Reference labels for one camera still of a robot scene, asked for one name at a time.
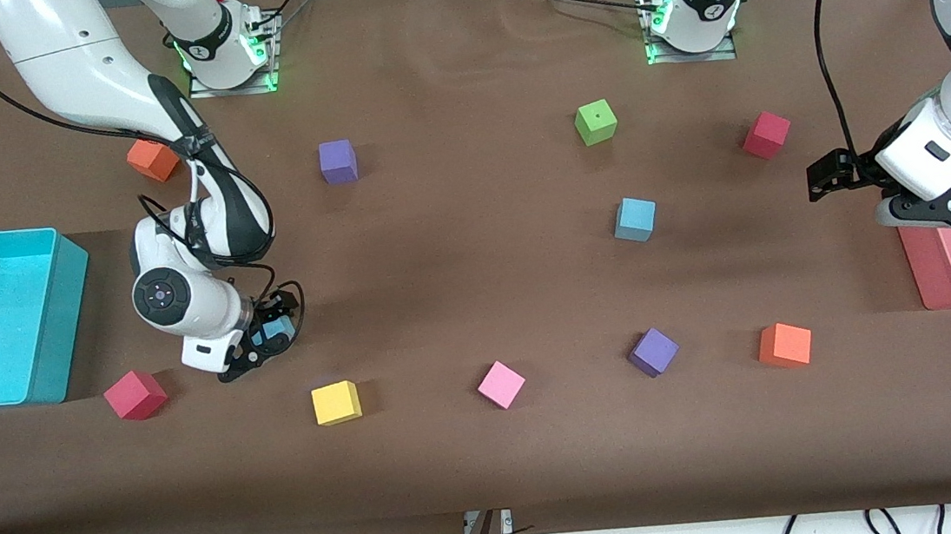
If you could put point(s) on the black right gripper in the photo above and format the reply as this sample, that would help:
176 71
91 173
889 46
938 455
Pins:
265 314

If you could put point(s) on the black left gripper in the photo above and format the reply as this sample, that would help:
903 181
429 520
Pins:
857 167

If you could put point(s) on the light blue foam block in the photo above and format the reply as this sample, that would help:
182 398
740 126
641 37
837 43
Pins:
278 327
635 218

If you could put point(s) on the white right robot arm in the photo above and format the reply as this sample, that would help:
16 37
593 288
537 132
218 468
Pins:
73 70

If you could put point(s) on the yellow foam block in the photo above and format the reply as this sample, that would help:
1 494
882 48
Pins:
336 402

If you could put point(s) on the red foam block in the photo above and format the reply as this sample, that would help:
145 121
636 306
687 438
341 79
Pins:
134 394
766 134

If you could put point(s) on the purple foam block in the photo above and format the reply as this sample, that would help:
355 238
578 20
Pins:
654 351
338 160

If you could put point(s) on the orange foam block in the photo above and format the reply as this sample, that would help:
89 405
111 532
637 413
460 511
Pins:
785 345
153 160

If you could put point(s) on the pink foam block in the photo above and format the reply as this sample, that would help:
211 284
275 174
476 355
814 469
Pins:
501 384

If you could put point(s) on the brown table mat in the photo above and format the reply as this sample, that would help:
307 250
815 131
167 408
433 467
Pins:
494 457

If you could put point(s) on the green foam block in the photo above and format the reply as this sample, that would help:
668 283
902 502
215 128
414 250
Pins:
596 121

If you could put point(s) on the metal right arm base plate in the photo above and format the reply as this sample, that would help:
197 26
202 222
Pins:
236 89

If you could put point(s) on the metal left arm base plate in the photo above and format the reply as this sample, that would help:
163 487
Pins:
691 57

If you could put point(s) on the small metal bracket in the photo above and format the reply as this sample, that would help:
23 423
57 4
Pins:
507 519

